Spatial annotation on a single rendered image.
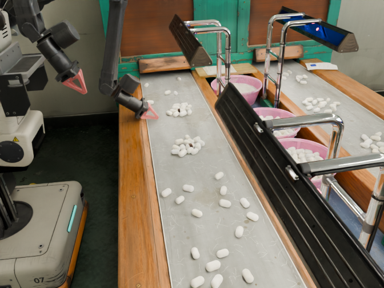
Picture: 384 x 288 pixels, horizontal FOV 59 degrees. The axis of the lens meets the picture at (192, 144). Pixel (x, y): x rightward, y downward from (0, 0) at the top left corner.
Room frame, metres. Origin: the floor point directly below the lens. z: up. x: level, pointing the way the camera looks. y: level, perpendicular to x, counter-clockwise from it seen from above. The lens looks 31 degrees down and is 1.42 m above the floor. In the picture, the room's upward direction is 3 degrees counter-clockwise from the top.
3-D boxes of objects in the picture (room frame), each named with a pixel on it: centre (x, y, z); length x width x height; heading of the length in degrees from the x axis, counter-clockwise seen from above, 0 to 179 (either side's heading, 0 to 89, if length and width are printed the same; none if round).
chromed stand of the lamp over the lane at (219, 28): (1.47, -0.08, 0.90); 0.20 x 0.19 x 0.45; 9
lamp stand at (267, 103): (1.53, -0.47, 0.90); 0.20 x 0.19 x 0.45; 9
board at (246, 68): (1.89, -0.21, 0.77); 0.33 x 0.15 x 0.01; 99
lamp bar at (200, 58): (1.46, 0.00, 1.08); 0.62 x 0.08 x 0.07; 9
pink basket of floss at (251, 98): (1.67, -0.25, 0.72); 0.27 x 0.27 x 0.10
